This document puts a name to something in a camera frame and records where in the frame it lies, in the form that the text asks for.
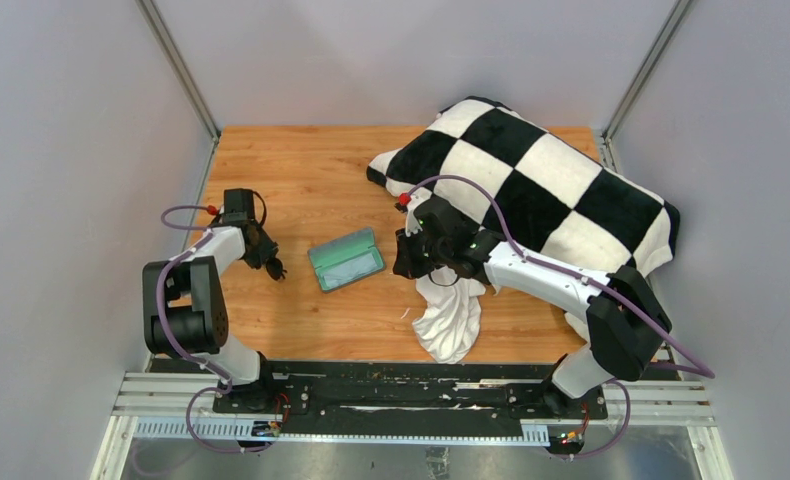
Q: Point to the grey glasses case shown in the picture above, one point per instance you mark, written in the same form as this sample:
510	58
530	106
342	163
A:
341	249

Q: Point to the white crumpled cloth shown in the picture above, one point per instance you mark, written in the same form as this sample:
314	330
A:
451	322

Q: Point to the left aluminium frame post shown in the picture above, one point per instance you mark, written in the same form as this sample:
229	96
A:
158	26

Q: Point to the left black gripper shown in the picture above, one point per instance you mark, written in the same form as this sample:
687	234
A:
267	250

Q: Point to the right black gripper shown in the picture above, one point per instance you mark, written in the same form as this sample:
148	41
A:
406	265

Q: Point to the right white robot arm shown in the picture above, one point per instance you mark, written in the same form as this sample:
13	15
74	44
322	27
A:
625	322

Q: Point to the black white checkered pillow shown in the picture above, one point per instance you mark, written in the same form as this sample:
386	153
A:
503	171

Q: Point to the black sunglasses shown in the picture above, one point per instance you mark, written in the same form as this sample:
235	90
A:
274	268

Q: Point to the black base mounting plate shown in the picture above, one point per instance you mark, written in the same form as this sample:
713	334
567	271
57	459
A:
373	399

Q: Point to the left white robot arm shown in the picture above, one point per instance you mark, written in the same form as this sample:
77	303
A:
184	310

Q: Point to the aluminium frame post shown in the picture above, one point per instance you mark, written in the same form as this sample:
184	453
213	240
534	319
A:
158	26
676	16

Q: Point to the light blue cleaning cloth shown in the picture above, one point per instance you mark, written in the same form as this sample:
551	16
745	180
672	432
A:
349	271

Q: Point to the right aluminium frame post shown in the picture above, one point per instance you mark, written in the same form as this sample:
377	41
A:
676	16

